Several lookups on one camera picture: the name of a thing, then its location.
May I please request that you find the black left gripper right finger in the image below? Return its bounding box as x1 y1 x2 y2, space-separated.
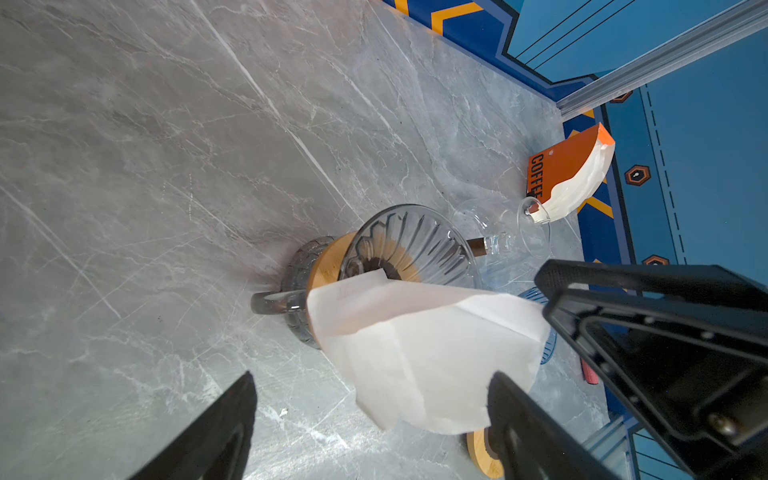
487 371 616 480

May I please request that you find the blue ribbed dripper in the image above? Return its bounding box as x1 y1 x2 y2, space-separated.
518 287 558 365

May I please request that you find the red handled screwdriver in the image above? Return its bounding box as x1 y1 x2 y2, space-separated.
580 359 600 385

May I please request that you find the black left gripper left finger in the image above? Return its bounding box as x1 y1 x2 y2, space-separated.
132 372 257 479

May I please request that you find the grey ribbed glass dripper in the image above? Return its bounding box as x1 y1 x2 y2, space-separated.
338 204 482 289

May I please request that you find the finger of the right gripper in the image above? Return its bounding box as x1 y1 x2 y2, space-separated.
534 260 767 479

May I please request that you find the coffee filter paper pack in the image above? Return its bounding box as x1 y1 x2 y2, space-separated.
527 123 616 224

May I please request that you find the white paper coffee filter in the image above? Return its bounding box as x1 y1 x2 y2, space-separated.
307 270 548 435

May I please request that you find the grey glass carafe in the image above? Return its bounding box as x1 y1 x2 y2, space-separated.
250 236 335 350

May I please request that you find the aluminium corner post right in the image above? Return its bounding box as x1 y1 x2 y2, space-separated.
556 0 767 121

